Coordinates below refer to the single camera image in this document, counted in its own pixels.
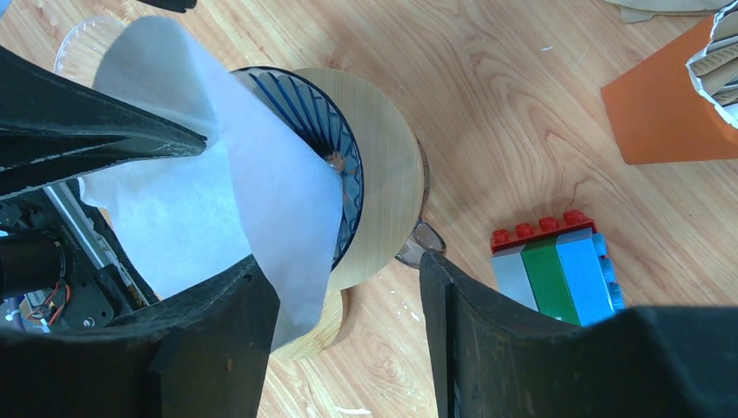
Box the orange filter box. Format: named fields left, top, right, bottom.
left=601, top=2, right=737, bottom=165

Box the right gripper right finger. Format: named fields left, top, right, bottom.
left=419, top=252, right=737, bottom=417

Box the large wooden dripper ring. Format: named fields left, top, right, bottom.
left=293, top=67, right=426, bottom=293

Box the red toy brick stack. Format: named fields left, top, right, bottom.
left=490, top=210, right=626, bottom=327

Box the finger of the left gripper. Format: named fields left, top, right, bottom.
left=1, top=49, right=206, bottom=199

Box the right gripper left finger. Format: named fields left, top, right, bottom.
left=1, top=257, right=279, bottom=417

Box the glass coffee carafe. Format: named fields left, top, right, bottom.
left=394, top=140, right=446, bottom=269

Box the white paper coffee filter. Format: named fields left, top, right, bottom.
left=79, top=16, right=343, bottom=347

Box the blue glass dripper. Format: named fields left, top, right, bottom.
left=231, top=66, right=365, bottom=266

